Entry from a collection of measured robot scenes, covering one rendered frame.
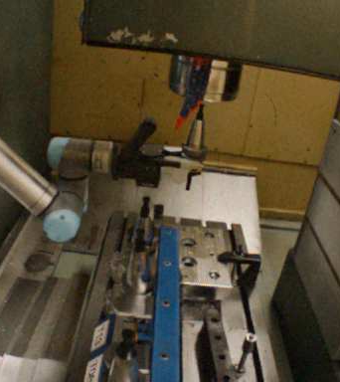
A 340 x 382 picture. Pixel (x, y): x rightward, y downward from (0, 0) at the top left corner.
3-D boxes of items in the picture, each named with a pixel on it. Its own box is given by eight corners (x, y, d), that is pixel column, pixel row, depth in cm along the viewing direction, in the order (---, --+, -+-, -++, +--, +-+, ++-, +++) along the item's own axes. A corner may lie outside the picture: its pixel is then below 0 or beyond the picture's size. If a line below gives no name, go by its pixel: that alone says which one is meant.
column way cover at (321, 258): (327, 363, 94) (410, 191, 70) (288, 257, 136) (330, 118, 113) (343, 363, 94) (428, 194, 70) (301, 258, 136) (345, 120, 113)
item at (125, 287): (152, 303, 67) (153, 292, 66) (117, 298, 67) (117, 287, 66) (156, 280, 72) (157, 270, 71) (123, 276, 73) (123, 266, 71)
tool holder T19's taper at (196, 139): (205, 150, 91) (209, 122, 88) (185, 148, 90) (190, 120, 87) (203, 143, 95) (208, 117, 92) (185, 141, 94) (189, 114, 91)
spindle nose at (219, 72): (241, 107, 79) (252, 49, 74) (163, 95, 80) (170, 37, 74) (235, 91, 94) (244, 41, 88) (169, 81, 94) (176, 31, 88)
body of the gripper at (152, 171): (161, 175, 100) (113, 170, 100) (165, 143, 96) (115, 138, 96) (160, 189, 93) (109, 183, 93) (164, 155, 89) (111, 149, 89)
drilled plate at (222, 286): (145, 292, 106) (147, 279, 104) (151, 234, 132) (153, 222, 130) (228, 299, 107) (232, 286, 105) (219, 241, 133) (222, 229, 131)
